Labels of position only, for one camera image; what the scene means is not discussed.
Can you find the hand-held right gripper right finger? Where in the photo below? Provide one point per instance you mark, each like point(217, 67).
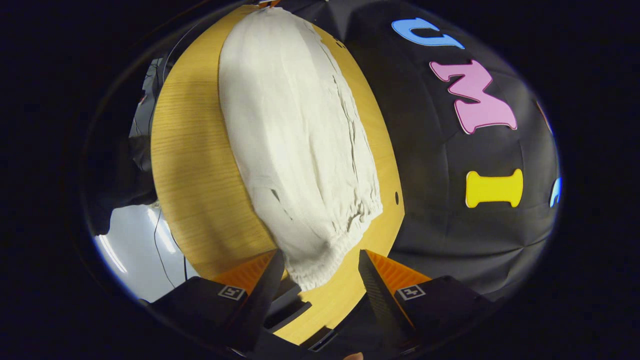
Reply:
point(375, 295)

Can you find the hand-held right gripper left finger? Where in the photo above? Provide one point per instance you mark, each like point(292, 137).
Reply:
point(265, 300)

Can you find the white jeans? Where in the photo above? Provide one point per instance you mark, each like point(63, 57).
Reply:
point(295, 140)

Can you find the black backdrop cloth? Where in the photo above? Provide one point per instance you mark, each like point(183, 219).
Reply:
point(425, 165)

